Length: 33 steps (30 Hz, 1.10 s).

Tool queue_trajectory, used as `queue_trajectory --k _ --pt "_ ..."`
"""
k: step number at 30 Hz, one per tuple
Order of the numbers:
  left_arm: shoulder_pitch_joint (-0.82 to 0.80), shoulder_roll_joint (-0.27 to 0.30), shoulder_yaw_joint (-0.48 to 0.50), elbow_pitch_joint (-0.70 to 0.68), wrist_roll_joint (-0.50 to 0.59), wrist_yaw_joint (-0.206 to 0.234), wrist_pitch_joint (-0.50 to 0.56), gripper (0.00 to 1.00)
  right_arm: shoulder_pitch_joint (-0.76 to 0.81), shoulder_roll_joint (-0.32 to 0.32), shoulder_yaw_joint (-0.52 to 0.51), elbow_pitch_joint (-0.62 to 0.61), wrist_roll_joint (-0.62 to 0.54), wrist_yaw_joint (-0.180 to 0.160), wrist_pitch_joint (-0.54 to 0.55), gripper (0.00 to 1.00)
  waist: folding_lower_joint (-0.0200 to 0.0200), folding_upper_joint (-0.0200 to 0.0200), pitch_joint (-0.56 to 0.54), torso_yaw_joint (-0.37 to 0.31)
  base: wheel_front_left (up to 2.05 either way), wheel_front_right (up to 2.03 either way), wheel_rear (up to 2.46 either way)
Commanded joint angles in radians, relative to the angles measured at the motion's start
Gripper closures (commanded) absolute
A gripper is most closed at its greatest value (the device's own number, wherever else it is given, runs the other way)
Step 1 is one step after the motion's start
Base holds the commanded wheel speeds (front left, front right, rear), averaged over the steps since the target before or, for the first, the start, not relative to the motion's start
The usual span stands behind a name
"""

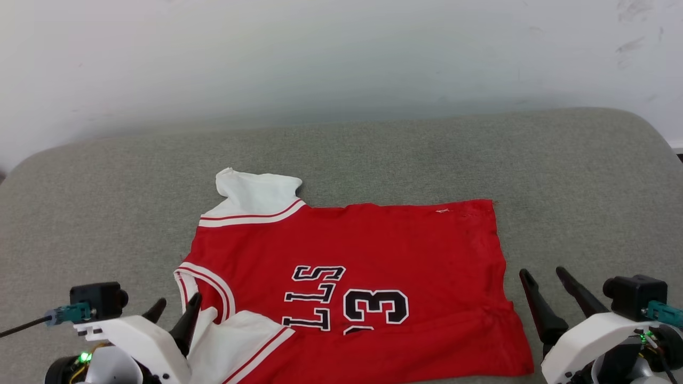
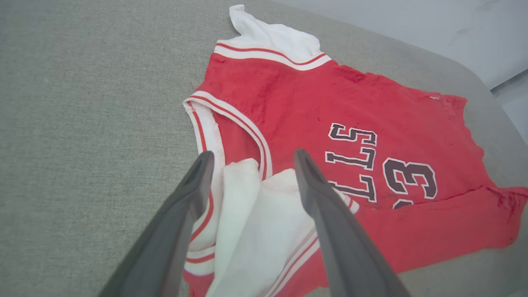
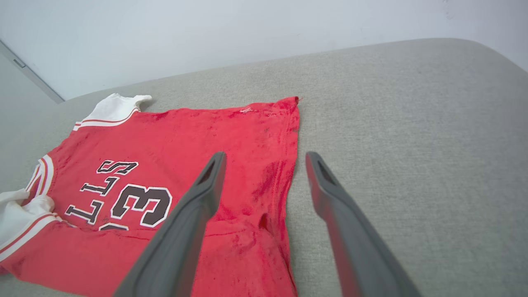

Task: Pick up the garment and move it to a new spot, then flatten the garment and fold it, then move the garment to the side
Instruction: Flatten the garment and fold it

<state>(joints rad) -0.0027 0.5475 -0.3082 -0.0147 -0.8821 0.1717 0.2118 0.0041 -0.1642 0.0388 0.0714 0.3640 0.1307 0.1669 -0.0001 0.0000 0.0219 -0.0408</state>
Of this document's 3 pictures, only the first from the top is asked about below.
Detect teal right camera connector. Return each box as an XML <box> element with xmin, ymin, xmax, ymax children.
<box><xmin>647</xmin><ymin>300</ymin><xmax>683</xmax><ymax>329</ymax></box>

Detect red basketball jersey white sleeves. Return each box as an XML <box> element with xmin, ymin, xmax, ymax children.
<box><xmin>173</xmin><ymin>167</ymin><xmax>535</xmax><ymax>384</ymax></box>

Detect black left camera cable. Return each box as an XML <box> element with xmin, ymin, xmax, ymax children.
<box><xmin>0</xmin><ymin>316</ymin><xmax>52</xmax><ymax>339</ymax></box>

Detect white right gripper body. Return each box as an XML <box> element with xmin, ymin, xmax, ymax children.
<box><xmin>541</xmin><ymin>312</ymin><xmax>662</xmax><ymax>384</ymax></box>

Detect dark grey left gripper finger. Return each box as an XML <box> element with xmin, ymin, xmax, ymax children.
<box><xmin>169</xmin><ymin>292</ymin><xmax>203</xmax><ymax>358</ymax></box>
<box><xmin>142</xmin><ymin>298</ymin><xmax>168</xmax><ymax>324</ymax></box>

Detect teal camera connector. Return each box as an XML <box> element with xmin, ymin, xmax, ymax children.
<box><xmin>647</xmin><ymin>300</ymin><xmax>683</xmax><ymax>329</ymax></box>
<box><xmin>45</xmin><ymin>302</ymin><xmax>92</xmax><ymax>327</ymax></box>

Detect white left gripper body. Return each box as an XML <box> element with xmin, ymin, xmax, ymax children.
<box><xmin>74</xmin><ymin>314</ymin><xmax>193</xmax><ymax>384</ymax></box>

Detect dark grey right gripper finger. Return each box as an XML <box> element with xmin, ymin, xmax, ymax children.
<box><xmin>555</xmin><ymin>266</ymin><xmax>610</xmax><ymax>319</ymax></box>
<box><xmin>519</xmin><ymin>268</ymin><xmax>570</xmax><ymax>357</ymax></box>

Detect teal left camera connector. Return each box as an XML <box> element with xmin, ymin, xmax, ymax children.
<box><xmin>45</xmin><ymin>302</ymin><xmax>92</xmax><ymax>327</ymax></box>

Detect grey upholstered ottoman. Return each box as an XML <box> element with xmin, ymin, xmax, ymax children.
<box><xmin>0</xmin><ymin>107</ymin><xmax>683</xmax><ymax>384</ymax></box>

